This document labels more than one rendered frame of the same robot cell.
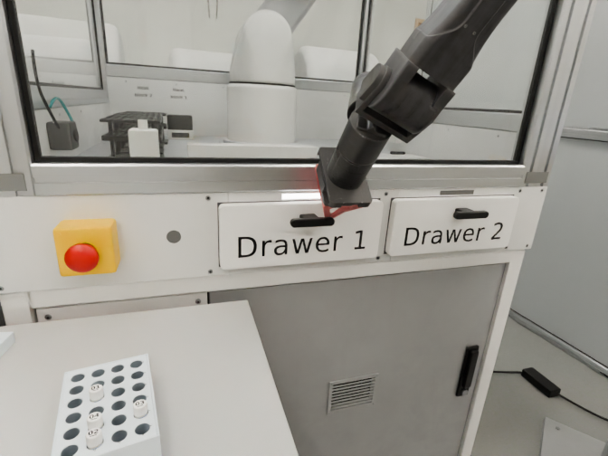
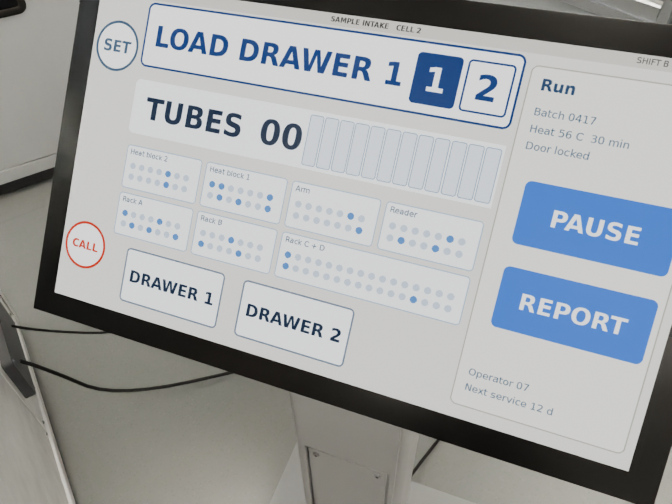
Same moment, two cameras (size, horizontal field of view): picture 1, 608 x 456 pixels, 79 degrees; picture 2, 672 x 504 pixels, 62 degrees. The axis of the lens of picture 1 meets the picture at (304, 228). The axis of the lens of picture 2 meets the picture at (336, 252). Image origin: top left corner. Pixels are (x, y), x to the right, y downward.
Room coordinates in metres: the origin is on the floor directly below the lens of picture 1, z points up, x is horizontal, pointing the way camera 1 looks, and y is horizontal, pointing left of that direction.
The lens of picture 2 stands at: (0.42, -0.89, 1.35)
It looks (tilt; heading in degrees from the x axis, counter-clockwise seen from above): 45 degrees down; 347
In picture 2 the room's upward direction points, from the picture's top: 1 degrees counter-clockwise
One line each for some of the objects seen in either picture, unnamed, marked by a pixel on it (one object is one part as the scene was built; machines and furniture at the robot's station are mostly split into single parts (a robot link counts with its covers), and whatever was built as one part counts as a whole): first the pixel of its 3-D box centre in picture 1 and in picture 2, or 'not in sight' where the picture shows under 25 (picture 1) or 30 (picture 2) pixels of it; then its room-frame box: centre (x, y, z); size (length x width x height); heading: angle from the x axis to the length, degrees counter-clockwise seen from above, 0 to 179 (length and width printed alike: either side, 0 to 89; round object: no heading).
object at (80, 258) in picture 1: (82, 256); not in sight; (0.45, 0.30, 0.88); 0.04 x 0.03 x 0.04; 109
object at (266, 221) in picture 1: (304, 232); not in sight; (0.61, 0.00, 0.87); 0.29 x 0.02 x 0.11; 109
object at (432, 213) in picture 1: (454, 224); not in sight; (0.71, -0.30, 0.87); 0.29 x 0.02 x 0.11; 109
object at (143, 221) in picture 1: (268, 177); not in sight; (1.08, 0.12, 0.87); 1.02 x 0.95 x 0.14; 109
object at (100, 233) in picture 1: (88, 247); not in sight; (0.48, 0.31, 0.88); 0.07 x 0.05 x 0.07; 109
